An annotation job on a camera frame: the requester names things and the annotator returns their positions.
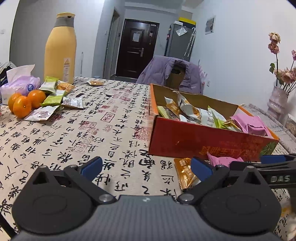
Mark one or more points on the pink ceramic vase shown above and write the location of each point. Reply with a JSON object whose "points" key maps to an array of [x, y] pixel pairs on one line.
{"points": [[277, 102]]}

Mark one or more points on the orange cardboard tray box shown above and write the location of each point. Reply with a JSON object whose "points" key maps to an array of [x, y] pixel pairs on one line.
{"points": [[177, 139]]}

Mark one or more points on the orange tangerine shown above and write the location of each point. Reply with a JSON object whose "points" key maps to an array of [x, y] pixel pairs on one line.
{"points": [[12, 100], [22, 107], [36, 97]]}

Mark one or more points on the grey refrigerator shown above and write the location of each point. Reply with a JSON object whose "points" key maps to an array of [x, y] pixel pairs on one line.
{"points": [[180, 40]]}

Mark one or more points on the small gold snack packet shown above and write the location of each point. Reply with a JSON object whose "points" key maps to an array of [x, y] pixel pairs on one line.
{"points": [[95, 82]]}

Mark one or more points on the gold cracker packet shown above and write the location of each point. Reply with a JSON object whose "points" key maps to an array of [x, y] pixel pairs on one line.
{"points": [[187, 179]]}

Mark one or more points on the calligraphy print tablecloth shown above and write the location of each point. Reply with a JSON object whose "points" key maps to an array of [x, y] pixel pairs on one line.
{"points": [[114, 124]]}

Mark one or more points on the pink snack packet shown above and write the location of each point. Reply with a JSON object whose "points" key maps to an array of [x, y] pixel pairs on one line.
{"points": [[226, 161], [252, 125]]}

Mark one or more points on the yellow box on fridge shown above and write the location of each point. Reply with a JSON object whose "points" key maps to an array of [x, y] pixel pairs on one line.
{"points": [[186, 21]]}

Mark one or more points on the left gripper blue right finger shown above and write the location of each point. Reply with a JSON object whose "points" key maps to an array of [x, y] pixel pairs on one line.
{"points": [[201, 169]]}

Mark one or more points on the purple puffer jacket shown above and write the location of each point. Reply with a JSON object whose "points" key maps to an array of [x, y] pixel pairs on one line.
{"points": [[159, 69]]}

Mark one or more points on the dried pink roses bouquet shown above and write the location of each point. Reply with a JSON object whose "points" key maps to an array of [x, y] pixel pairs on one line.
{"points": [[283, 68]]}

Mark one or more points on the large yellow thermos bottle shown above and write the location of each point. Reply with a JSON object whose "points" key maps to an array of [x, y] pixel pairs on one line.
{"points": [[60, 49]]}

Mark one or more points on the dark entrance door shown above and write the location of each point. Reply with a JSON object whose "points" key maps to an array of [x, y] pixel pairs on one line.
{"points": [[136, 50]]}

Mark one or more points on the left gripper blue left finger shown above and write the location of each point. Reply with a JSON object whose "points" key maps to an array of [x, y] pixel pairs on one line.
{"points": [[91, 169]]}

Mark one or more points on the purple tissue pack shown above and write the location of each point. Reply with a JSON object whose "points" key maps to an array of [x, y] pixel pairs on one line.
{"points": [[19, 80]]}

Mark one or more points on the wooden chair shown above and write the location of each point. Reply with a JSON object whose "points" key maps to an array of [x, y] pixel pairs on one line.
{"points": [[176, 77]]}

